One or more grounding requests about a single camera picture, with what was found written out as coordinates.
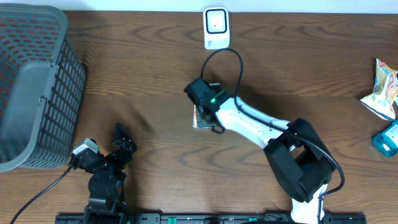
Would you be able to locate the yellow snack bag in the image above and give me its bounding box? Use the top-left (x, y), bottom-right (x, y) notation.
top-left (360, 58), bottom-right (397, 121)

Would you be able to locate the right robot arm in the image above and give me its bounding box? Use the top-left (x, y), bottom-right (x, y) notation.
top-left (184, 78), bottom-right (338, 223)

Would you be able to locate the black camera cable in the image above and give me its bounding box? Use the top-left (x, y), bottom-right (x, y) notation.
top-left (200, 47), bottom-right (346, 223)
top-left (9, 164), bottom-right (75, 224)

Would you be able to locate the grey plastic mesh basket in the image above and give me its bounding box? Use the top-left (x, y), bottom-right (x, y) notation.
top-left (1, 3), bottom-right (86, 172)

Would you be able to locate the teal mouthwash bottle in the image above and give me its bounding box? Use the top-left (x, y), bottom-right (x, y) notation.
top-left (372, 120), bottom-right (397, 157)

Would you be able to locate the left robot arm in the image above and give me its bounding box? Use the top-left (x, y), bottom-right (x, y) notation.
top-left (69, 123), bottom-right (137, 223)

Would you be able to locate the black right camera cable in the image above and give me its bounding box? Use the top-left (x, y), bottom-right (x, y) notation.
top-left (200, 47), bottom-right (346, 223)

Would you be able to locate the black left camera cable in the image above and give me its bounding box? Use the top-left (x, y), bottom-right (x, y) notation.
top-left (9, 164), bottom-right (75, 224)

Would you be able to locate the small orange box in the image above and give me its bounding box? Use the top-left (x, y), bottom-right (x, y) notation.
top-left (192, 105), bottom-right (217, 129)

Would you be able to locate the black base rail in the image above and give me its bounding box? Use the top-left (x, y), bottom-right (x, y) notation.
top-left (55, 212), bottom-right (368, 224)

